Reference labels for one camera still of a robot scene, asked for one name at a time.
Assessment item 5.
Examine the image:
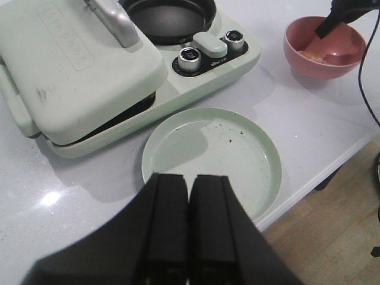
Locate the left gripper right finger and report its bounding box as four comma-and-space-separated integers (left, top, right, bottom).
189, 175, 302, 284

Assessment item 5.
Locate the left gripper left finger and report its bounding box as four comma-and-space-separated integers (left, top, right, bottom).
22, 173, 188, 284

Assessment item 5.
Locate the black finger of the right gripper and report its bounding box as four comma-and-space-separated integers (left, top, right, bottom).
315, 0, 379, 39

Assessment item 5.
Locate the mint green breakfast maker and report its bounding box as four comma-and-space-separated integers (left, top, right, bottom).
1, 1, 261, 158

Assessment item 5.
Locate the pink bowl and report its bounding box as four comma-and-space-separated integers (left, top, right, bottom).
283, 16, 366, 80

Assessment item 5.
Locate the mint green round plate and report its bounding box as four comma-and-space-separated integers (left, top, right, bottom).
141, 107, 282, 221

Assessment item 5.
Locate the table leg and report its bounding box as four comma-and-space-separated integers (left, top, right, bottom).
314, 167, 341, 191

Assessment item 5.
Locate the black round frying pan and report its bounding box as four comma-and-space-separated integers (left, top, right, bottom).
120, 0, 217, 45

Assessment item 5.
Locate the black cable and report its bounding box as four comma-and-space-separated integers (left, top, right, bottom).
357, 8, 380, 125

